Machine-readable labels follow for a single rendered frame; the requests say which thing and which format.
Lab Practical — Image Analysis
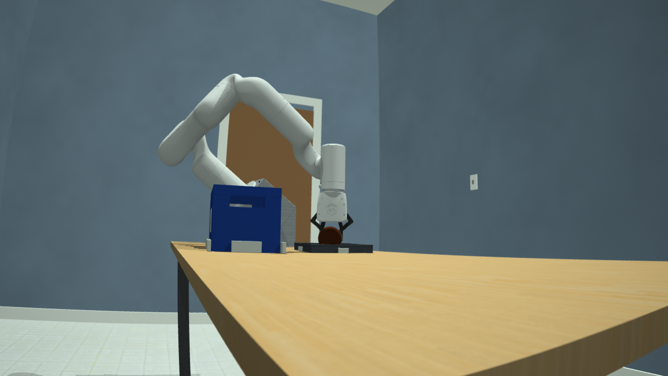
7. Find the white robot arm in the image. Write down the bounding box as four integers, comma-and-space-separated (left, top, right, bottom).
158, 74, 345, 192

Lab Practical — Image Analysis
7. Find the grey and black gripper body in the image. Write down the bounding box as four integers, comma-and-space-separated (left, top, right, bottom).
317, 191, 347, 222

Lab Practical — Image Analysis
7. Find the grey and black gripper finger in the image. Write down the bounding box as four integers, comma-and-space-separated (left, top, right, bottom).
339, 213, 353, 240
311, 213, 326, 231

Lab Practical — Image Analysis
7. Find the brown glass bottle with beige label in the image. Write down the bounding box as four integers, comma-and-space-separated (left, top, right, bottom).
318, 227, 342, 244

